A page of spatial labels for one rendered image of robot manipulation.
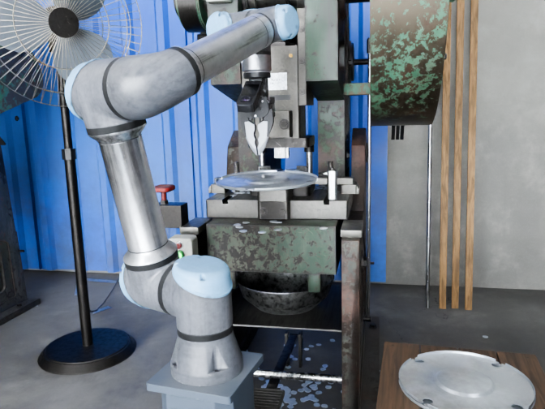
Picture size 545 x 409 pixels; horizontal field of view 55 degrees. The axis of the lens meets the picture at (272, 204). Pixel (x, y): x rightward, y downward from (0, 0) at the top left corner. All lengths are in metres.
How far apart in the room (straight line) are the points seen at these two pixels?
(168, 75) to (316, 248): 0.77
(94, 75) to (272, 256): 0.80
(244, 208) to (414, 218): 1.47
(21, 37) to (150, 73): 1.16
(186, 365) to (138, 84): 0.55
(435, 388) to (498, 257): 1.82
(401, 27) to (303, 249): 0.66
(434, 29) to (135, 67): 0.73
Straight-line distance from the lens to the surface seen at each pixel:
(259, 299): 1.71
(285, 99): 1.65
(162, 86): 0.95
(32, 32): 2.02
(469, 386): 1.30
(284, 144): 1.66
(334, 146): 1.89
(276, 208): 1.59
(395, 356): 1.43
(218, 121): 2.96
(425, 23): 1.35
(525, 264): 3.08
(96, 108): 1.03
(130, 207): 1.08
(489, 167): 2.93
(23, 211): 3.61
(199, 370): 1.08
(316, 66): 1.59
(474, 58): 2.71
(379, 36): 1.35
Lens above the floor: 0.98
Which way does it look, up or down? 10 degrees down
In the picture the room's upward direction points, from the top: 2 degrees counter-clockwise
